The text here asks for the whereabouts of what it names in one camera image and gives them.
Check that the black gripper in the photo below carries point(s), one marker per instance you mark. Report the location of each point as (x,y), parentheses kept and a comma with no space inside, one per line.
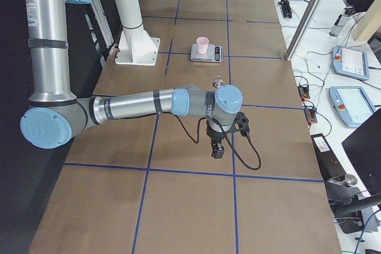
(214,135)

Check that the glass sauce dispenser bottle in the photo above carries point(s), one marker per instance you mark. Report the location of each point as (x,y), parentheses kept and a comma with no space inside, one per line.
(217,82)

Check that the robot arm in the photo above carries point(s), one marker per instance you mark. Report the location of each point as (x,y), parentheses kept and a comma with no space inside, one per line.
(55,114)

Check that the digital kitchen scale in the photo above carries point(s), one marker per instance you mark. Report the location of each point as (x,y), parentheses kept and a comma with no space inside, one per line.
(213,54)

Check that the black box with label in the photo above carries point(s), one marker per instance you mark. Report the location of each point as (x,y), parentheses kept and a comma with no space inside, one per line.
(329,165)

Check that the near teach pendant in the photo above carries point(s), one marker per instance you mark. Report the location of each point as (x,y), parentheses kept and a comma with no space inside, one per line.
(352,104)

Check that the teach pendant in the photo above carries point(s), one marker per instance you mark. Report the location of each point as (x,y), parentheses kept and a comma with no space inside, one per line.
(352,104)
(350,62)

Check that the black monitor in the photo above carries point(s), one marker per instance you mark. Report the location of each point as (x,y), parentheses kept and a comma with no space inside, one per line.
(362,148)

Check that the black folded tripod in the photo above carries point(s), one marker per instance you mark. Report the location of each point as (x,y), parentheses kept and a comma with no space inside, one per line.
(285,8)

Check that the far teach pendant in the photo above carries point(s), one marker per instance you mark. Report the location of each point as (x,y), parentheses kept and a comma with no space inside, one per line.
(350,62)

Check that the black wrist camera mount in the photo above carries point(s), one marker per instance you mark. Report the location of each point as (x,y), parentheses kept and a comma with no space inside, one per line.
(241,124)

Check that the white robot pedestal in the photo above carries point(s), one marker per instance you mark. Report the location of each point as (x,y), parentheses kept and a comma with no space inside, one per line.
(136,47)

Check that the aluminium frame post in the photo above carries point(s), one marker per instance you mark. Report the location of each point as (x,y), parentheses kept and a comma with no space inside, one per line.
(302,28)

